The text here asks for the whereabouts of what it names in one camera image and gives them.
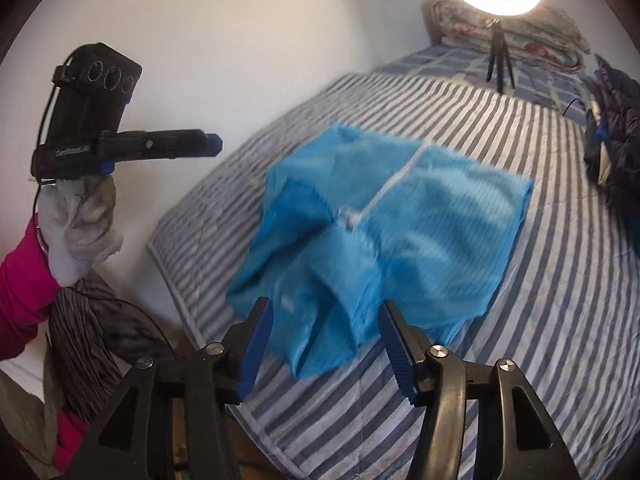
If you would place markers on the grey striped cloth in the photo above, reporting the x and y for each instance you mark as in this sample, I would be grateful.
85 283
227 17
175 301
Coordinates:
90 340

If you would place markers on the pink clothing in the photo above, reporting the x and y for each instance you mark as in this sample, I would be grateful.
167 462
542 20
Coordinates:
70 440

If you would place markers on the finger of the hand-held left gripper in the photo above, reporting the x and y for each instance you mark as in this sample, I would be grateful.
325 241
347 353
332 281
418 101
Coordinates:
170 144

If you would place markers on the person's left forearm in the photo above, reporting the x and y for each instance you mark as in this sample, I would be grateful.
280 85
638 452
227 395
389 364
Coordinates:
25 300

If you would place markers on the dark clothes pile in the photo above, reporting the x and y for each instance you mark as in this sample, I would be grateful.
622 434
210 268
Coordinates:
622 125

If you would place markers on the grey-green cloth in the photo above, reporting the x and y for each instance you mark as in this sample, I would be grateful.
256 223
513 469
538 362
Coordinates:
25 410

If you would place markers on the light blue pinstriped garment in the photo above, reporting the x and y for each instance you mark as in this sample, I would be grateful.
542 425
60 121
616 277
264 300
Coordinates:
425 210

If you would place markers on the blue plaid bed sheet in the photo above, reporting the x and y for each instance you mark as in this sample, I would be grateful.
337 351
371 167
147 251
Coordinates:
450 62

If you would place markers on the grey striped bed sheet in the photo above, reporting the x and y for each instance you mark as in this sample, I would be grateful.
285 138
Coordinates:
550 310

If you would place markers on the floral folded quilt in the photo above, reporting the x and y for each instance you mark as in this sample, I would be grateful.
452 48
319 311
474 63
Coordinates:
545 35

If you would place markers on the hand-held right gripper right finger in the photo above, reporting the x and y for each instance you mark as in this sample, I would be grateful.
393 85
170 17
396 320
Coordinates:
400 355

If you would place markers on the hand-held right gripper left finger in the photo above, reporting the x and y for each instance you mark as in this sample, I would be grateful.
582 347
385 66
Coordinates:
255 355

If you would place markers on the person's left hand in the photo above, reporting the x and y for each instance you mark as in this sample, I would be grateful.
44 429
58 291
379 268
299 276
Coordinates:
75 230

